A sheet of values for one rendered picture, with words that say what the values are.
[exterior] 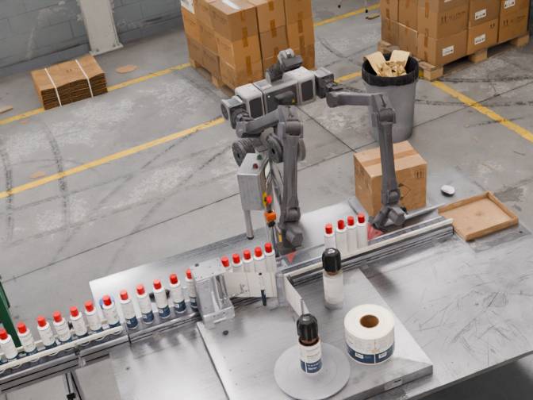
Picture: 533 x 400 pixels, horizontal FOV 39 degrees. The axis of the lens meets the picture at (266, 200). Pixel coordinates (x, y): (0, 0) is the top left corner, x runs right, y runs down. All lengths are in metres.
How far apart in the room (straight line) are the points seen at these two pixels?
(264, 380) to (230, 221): 2.47
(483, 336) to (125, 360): 1.53
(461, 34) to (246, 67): 1.95
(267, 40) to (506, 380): 3.87
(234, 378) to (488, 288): 1.22
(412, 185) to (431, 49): 3.26
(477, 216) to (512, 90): 3.10
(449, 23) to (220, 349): 4.41
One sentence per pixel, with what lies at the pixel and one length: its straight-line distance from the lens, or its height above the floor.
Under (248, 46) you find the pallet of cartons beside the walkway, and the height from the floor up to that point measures 0.56.
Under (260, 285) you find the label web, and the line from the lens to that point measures 3.32.
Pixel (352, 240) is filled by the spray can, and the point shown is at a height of 0.97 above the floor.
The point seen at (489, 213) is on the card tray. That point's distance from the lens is 3.98.
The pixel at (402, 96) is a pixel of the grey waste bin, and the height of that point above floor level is 0.43.
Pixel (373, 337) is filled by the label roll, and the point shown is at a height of 1.02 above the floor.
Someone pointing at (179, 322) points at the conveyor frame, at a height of 0.86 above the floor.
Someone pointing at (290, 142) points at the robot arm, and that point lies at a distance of 3.23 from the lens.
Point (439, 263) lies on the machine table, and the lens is 3.65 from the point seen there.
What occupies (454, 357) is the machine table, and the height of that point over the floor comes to 0.83.
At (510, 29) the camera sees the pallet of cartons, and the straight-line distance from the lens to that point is 7.52.
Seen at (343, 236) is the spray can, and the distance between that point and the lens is 3.52.
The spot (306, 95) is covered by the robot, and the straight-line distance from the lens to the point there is 3.85.
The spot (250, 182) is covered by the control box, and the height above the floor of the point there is 1.44.
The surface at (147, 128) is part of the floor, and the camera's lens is 6.80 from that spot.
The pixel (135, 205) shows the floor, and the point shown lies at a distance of 5.79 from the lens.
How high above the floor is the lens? 3.20
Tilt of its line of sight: 35 degrees down
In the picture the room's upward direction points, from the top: 8 degrees counter-clockwise
